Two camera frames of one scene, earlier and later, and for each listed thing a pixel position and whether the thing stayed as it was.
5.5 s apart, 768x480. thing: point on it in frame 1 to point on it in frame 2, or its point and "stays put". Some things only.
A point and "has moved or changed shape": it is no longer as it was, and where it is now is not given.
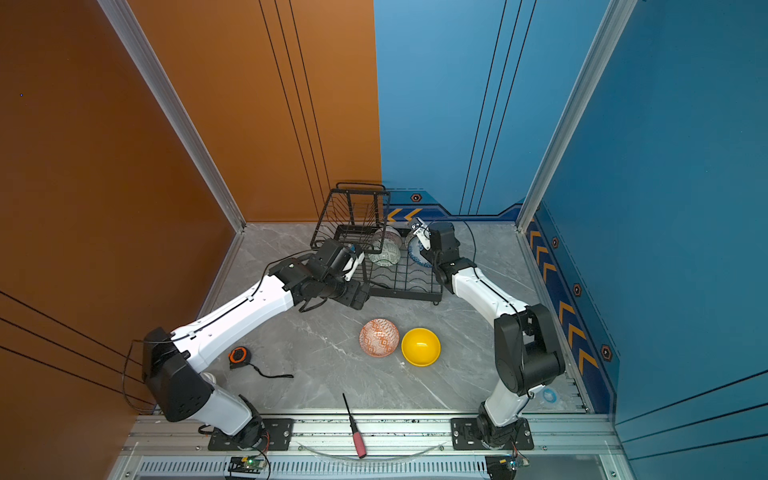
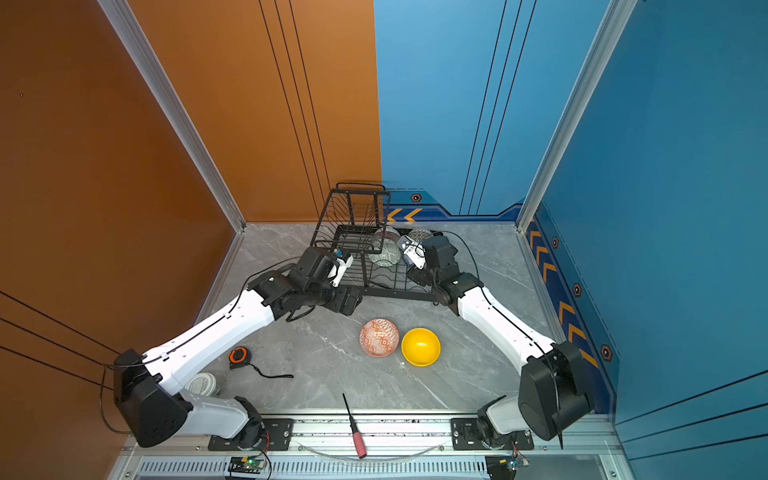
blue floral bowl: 415,248 has moved or changed shape
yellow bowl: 420,347 stays put
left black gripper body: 346,291 to 335,298
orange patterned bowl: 379,337 stays put
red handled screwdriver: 359,442 stays put
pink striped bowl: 391,232 stays put
